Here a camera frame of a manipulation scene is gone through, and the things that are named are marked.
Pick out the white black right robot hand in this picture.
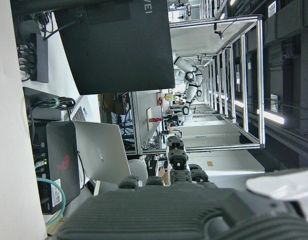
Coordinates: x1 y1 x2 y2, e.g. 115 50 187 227
55 135 308 240

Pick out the white chair back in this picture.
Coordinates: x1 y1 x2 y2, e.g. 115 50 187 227
127 159 148 186

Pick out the silver Huawei laptop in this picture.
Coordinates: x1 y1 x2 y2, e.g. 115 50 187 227
72 120 132 185

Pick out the black mini PC red logo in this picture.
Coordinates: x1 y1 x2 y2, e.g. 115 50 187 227
45 121 81 207

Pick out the white humanoid robot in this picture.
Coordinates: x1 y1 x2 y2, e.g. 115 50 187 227
172 51 204 122

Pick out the black Huawei monitor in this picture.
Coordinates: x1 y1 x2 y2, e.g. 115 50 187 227
11 0 176 96

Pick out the black docking hub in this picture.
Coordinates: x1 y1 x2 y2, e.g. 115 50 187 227
30 32 49 83

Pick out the teal network cable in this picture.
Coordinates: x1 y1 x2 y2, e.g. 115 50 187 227
36 176 67 227

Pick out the aluminium frame workbench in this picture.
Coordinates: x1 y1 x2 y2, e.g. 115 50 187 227
130 91 169 156

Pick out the black cable bundle green tie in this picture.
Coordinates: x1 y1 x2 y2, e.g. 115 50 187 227
31 96 77 111

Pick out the aluminium frame cage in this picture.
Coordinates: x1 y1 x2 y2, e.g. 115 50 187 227
168 14 266 153

